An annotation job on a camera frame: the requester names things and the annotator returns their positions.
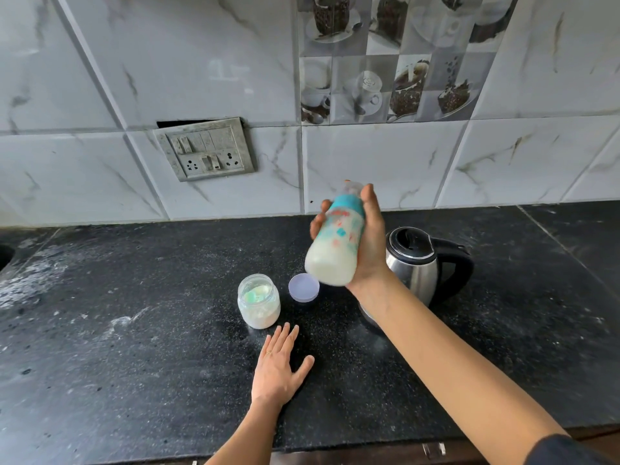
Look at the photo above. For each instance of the glass jar of white powder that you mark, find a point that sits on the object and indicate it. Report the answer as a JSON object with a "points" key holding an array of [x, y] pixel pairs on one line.
{"points": [[259, 318]]}

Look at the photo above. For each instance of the dark shirt sleeve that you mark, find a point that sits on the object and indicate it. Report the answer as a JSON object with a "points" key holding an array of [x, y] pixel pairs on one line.
{"points": [[566, 452]]}

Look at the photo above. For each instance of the black sink basin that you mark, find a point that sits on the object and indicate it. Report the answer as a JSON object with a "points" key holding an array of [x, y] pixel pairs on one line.
{"points": [[6, 257]]}

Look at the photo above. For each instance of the teal bottle nipple collar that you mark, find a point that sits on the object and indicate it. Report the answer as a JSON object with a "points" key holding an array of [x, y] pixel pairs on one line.
{"points": [[348, 205]]}

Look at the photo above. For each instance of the grey wall switch socket panel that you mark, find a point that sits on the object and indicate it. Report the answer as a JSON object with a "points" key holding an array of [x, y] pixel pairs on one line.
{"points": [[204, 150]]}

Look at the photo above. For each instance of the clear baby bottle blue print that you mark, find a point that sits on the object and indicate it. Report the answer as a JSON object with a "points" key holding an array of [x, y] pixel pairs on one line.
{"points": [[329, 263]]}

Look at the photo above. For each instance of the person's left hand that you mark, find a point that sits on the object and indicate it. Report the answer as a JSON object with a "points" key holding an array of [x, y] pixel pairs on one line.
{"points": [[273, 377]]}

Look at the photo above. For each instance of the person's right forearm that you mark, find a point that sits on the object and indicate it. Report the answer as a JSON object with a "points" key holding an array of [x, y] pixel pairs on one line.
{"points": [[455, 377]]}

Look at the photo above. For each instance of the pale lavender jar lid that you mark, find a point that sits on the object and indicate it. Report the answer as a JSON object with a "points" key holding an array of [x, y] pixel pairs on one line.
{"points": [[303, 287]]}

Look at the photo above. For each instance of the teal measuring scoop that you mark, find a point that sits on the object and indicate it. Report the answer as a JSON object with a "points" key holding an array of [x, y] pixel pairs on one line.
{"points": [[256, 293]]}

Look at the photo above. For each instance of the brown lower cabinet front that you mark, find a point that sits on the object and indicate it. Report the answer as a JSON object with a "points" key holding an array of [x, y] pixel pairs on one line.
{"points": [[368, 452]]}

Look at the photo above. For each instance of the person's right hand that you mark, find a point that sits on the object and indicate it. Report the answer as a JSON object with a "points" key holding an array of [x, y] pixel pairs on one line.
{"points": [[373, 251]]}

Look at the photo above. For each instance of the clear bottle cap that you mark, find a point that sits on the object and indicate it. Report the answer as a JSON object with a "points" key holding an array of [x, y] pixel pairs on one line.
{"points": [[352, 188]]}

